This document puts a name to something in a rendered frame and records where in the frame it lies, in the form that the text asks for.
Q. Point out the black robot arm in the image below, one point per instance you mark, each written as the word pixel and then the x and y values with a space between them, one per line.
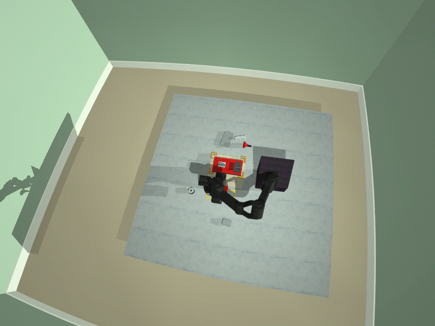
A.
pixel 214 186

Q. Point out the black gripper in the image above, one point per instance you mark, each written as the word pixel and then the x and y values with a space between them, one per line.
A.
pixel 222 176

